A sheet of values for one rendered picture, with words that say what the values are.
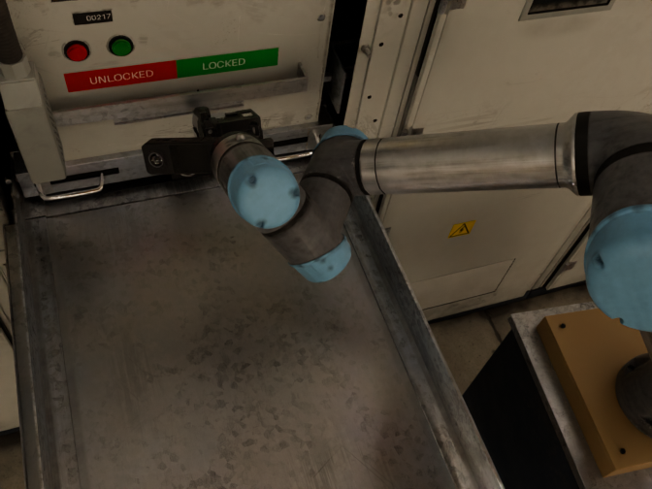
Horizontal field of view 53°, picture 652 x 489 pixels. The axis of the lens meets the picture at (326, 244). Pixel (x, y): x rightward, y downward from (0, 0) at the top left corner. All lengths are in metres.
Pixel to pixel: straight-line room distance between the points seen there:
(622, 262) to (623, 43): 0.76
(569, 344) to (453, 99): 0.47
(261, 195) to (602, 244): 0.35
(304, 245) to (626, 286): 0.36
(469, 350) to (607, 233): 1.45
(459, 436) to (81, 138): 0.74
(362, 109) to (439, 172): 0.38
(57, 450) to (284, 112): 0.64
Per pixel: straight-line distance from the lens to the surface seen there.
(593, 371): 1.22
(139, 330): 1.05
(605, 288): 0.68
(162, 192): 1.20
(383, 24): 1.06
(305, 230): 0.78
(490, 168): 0.80
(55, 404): 1.02
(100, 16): 0.98
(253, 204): 0.73
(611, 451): 1.17
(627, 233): 0.65
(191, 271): 1.09
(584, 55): 1.32
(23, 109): 0.93
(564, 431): 1.20
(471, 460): 1.00
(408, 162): 0.83
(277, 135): 1.19
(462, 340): 2.09
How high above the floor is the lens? 1.77
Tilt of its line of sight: 54 degrees down
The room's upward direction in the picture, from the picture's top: 11 degrees clockwise
